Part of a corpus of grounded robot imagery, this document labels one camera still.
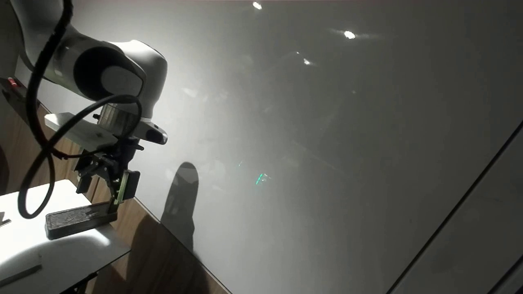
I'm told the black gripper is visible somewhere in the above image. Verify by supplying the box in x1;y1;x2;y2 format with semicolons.
74;136;146;208

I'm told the black Expo board duster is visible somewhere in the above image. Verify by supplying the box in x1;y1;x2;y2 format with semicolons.
45;200;121;242

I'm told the large white whiteboard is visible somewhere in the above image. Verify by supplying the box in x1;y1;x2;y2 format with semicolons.
14;0;523;294

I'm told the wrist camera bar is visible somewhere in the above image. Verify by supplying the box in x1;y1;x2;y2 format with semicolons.
43;112;170;148

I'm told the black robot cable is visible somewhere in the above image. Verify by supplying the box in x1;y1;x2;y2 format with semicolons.
17;0;146;221

